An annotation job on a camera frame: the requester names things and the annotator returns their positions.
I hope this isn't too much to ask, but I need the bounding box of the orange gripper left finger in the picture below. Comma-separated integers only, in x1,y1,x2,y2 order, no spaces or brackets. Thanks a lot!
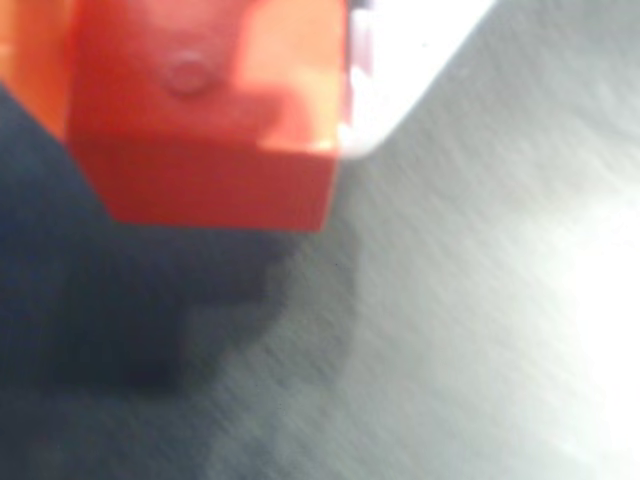
0,0,76,144

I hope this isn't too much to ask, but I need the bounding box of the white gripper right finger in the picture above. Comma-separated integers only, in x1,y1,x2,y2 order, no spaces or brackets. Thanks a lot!
338,0,497,161

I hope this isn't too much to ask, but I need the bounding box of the red cube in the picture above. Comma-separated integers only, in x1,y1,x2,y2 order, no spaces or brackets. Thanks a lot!
63,0,352,235

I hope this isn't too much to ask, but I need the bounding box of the black table mat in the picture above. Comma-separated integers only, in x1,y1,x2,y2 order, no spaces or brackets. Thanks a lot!
0,0,640,480

